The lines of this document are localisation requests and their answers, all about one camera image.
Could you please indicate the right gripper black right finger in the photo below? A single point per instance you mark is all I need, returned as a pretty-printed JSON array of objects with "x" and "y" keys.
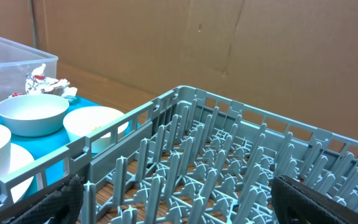
[{"x": 294, "y": 202}]

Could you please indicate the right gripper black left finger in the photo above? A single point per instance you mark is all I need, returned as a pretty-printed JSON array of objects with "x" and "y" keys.
[{"x": 63, "y": 205}]

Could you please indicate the grey bowl with rice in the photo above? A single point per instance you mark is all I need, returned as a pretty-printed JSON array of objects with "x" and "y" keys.
[{"x": 34, "y": 115}]

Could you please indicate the grey plastic dishwasher rack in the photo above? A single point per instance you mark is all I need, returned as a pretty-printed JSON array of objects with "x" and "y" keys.
[{"x": 196, "y": 157}]

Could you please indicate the clear plastic waste bin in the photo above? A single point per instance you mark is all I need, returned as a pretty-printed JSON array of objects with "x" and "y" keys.
[{"x": 16, "y": 61}]

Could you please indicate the teal plastic serving tray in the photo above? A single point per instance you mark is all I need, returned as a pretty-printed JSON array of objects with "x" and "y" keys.
[{"x": 42, "y": 146}]

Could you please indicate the white round plate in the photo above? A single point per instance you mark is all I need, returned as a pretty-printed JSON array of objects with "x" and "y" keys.
[{"x": 20, "y": 158}]

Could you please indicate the white bowl with peanuts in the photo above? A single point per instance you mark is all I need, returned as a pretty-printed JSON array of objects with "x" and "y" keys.
[{"x": 83, "y": 121}]

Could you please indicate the crumpled foil wrapper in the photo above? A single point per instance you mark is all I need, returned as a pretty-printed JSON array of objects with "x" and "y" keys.
[{"x": 37, "y": 83}]

